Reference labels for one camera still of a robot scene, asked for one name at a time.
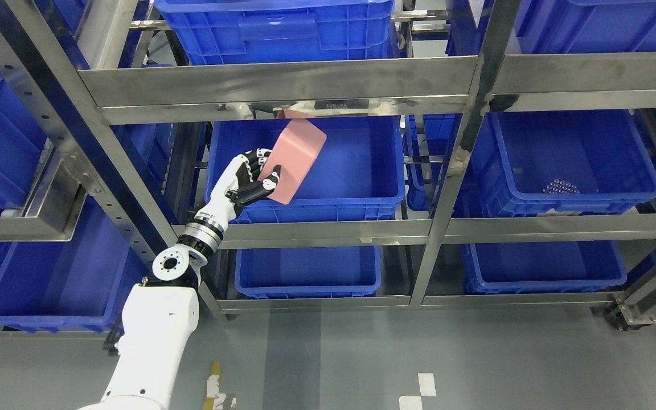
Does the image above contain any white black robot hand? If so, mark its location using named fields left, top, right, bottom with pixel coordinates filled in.
left=194, top=148, right=281, bottom=230

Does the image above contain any pink plastic storage box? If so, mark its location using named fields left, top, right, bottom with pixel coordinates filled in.
left=260, top=118, right=326, bottom=205

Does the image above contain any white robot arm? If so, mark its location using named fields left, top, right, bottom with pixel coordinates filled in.
left=89, top=218, right=226, bottom=409

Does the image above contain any blue bin middle centre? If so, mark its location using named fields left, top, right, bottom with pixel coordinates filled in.
left=204, top=116, right=404, bottom=224

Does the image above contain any blue bin bottom centre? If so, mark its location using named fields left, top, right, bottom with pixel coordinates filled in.
left=235, top=246, right=381, bottom=300

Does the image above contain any blue bin top centre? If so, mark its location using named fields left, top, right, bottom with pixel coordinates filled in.
left=154, top=1, right=394, bottom=65

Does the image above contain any blue bin lower left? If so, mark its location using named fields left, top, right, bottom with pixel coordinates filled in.
left=0, top=198, right=149, bottom=333

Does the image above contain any blue bin middle right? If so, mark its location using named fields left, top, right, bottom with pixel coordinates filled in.
left=470, top=110, right=656, bottom=218

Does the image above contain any blue bin top right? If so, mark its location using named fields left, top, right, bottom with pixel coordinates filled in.
left=448, top=0, right=656, bottom=56

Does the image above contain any blue bin bottom right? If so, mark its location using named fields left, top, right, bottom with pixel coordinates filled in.
left=461, top=241, right=628, bottom=295

